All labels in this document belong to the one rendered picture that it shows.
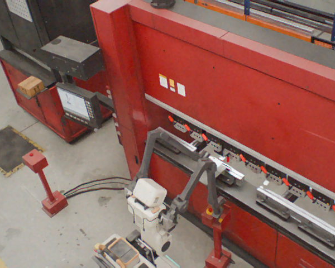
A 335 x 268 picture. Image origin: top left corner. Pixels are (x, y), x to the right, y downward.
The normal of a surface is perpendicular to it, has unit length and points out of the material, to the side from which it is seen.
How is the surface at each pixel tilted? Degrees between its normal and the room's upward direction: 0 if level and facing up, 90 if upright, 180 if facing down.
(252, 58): 90
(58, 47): 0
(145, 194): 48
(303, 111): 90
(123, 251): 0
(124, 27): 90
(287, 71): 90
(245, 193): 0
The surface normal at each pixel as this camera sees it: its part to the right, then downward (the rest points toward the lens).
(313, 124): -0.70, 0.53
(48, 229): -0.11, -0.74
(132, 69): 0.70, 0.41
